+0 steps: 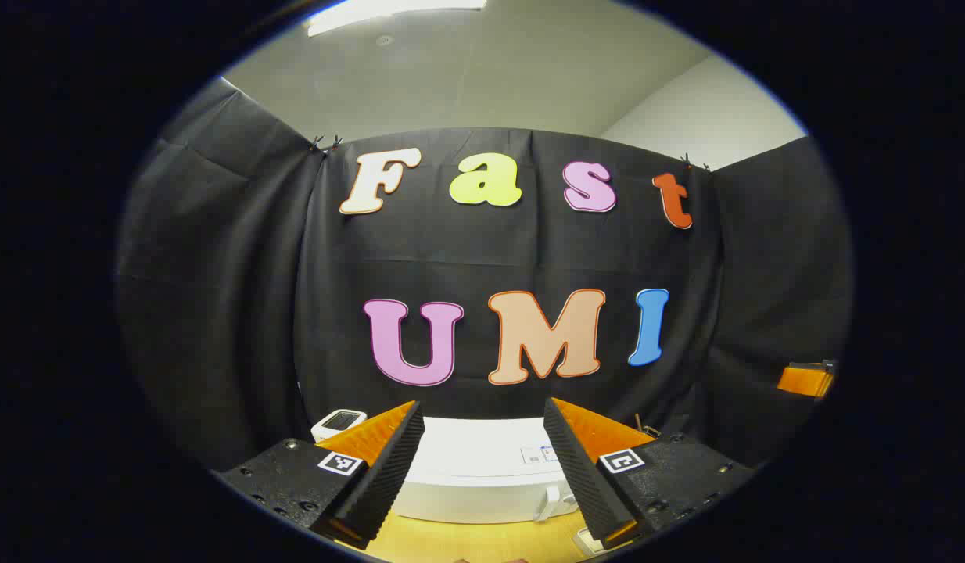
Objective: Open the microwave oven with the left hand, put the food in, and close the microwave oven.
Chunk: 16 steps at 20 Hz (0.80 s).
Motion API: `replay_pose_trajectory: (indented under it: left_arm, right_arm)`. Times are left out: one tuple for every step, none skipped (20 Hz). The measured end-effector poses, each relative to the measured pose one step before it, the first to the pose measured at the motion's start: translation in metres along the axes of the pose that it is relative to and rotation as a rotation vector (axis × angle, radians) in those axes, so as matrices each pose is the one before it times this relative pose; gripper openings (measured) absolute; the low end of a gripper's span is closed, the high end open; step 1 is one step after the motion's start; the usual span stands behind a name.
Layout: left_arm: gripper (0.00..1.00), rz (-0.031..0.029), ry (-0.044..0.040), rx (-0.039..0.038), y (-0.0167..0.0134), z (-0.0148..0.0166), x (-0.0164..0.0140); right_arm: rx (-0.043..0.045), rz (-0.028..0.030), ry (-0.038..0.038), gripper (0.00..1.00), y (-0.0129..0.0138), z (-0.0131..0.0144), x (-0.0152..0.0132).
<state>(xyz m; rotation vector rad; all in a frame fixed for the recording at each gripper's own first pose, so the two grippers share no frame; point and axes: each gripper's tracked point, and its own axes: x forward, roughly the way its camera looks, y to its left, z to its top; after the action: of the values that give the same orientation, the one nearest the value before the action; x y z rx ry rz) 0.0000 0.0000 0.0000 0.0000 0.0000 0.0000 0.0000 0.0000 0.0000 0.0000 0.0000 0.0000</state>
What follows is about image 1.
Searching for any ceiling light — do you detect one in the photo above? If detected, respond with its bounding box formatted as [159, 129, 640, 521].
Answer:
[307, 0, 487, 38]

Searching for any white toaster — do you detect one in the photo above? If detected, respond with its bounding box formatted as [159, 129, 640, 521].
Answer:
[310, 408, 368, 443]

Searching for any white microwave oven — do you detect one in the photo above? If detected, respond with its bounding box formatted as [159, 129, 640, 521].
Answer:
[393, 417, 581, 525]

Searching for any black backdrop cloth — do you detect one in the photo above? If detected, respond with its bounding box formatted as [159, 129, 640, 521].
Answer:
[115, 78, 855, 470]

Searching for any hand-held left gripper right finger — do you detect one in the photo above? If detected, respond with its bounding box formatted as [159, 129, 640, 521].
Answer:
[543, 397, 757, 548]

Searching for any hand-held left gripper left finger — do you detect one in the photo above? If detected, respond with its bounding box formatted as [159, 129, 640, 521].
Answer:
[213, 400, 425, 550]

